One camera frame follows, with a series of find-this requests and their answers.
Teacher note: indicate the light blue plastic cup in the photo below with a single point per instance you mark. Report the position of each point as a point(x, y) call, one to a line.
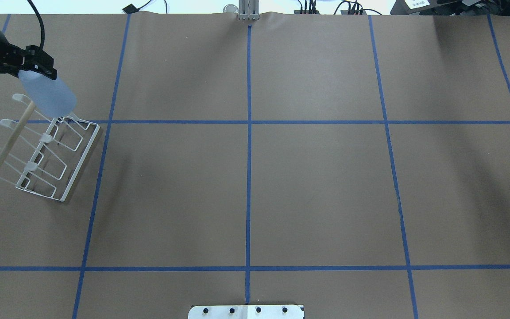
point(51, 96)

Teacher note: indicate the black device with label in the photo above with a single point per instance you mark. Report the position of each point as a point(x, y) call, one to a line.
point(424, 7)

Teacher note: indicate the white wire cup holder rack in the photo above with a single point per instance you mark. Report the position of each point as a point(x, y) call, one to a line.
point(44, 156)

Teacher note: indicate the aluminium frame post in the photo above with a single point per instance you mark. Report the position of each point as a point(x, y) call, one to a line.
point(248, 10)

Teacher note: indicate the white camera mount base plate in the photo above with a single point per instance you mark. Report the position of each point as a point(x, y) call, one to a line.
point(271, 311)

